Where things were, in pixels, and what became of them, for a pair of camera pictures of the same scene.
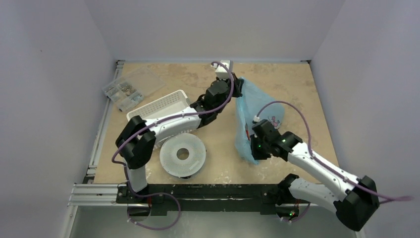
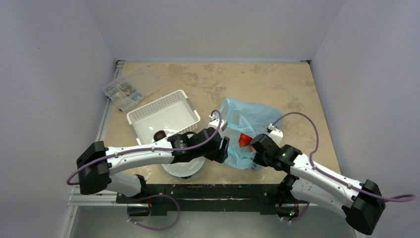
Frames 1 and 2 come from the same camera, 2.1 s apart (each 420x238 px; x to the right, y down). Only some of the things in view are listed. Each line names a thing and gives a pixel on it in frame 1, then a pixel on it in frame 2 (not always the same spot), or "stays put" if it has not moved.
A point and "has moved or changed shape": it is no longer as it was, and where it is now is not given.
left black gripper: (237, 87) to (219, 154)
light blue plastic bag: (255, 101) has moved or changed shape
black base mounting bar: (205, 200) stays put
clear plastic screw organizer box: (126, 91) stays put
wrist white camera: (221, 72) to (215, 124)
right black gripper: (255, 148) to (260, 144)
